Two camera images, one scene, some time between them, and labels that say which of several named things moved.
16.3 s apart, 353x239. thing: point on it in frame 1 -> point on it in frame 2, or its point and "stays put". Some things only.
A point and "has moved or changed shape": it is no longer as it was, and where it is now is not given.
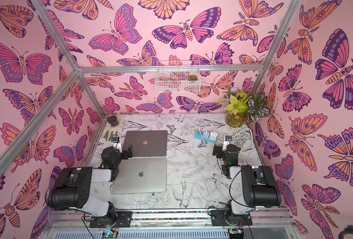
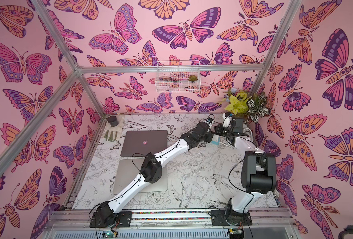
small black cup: x=112 y=120 stays put
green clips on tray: x=106 y=135 stays put
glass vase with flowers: x=241 y=106 stays put
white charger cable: x=204 y=143 -> x=198 y=154
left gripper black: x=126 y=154 -> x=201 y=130
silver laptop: x=140 y=175 stays put
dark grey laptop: x=146 y=143 stays put
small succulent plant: x=193 y=77 stays put
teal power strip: x=197 y=135 has moved or changed shape
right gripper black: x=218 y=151 -> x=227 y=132
